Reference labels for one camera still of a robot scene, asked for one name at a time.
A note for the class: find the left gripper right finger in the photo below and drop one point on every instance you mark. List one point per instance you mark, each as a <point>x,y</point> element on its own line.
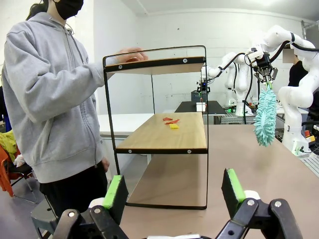
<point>233,191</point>

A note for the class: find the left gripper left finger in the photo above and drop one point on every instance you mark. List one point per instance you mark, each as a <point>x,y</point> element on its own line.
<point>114,196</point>

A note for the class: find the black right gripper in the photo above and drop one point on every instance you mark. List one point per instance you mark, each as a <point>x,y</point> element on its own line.
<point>263,61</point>

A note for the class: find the black background gripper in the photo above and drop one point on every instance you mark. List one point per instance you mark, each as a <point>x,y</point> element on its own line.
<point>204,87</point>

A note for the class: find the teal microfibre duster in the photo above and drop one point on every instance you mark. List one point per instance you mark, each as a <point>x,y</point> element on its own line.
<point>265,119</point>

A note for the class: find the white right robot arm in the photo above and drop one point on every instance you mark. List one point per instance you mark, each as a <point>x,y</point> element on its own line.
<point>296,97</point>

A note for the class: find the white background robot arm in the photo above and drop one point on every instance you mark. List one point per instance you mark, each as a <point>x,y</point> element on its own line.
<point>241,87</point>
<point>214,71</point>

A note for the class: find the person's right forearm grey sleeve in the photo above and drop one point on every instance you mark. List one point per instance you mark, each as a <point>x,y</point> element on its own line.
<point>69,87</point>

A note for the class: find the person's left hand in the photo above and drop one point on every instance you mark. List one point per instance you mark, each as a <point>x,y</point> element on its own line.
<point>105,164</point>

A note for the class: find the person's right hand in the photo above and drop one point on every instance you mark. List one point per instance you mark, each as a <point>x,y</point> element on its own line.
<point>130,54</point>

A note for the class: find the dark plastic crate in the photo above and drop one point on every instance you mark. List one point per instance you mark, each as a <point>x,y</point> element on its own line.
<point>195,96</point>

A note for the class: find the white box red detail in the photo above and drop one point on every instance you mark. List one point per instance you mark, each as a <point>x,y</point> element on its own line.
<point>200,107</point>

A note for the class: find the black background table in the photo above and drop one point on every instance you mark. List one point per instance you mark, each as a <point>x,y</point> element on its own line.
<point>214,107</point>

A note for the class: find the background person black shirt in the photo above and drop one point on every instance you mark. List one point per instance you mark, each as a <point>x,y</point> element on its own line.
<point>297,73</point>

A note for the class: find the small device green light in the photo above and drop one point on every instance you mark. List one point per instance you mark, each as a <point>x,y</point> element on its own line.
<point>230,108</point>

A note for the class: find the black trousers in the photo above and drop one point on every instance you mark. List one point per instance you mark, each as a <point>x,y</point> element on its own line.
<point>74,194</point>

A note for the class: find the red paper scrap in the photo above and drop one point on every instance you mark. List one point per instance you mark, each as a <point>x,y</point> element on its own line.
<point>167,119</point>
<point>174,121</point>

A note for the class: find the yellow paper scrap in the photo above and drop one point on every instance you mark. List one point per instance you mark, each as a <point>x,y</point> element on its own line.
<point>174,126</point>

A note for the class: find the black office chair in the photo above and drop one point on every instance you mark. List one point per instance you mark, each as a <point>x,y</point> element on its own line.
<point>314,112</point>

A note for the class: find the white table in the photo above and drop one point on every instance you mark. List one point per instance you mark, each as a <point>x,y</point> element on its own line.
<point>124,123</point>

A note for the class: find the yellow emergency stop box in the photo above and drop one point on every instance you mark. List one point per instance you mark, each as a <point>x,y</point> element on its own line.
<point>310,138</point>

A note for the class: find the grey metal stool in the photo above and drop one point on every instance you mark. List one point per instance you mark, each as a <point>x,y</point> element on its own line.
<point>41,219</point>

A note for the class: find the grey hoodie torso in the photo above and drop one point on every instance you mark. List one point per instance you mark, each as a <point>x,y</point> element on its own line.
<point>62,124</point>

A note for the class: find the white cloth bundle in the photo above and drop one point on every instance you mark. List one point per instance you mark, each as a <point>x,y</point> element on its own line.
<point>19,160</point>

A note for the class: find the orange chair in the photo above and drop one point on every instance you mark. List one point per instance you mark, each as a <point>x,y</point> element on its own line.
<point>3,179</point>

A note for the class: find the yellow-green cloth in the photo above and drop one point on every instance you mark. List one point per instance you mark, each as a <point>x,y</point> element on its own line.
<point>8,145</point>

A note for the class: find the black face mask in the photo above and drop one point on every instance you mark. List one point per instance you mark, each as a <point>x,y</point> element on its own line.
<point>69,8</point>

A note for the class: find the person's head dark hair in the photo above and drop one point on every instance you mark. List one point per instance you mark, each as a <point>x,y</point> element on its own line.
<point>48,6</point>

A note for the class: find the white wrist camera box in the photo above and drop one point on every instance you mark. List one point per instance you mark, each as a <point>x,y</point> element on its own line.
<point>254,52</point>

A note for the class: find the aluminium profile table frame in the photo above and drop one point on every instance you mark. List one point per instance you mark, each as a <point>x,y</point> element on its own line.
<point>224,119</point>

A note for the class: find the aluminium frame post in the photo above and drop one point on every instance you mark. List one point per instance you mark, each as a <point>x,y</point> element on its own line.
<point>302,30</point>

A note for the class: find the black frame wooden shelf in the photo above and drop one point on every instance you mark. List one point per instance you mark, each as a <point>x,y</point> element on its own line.
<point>169,139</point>

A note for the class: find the slotted aluminium base plate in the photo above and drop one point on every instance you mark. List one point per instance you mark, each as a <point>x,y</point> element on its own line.
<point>311,163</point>

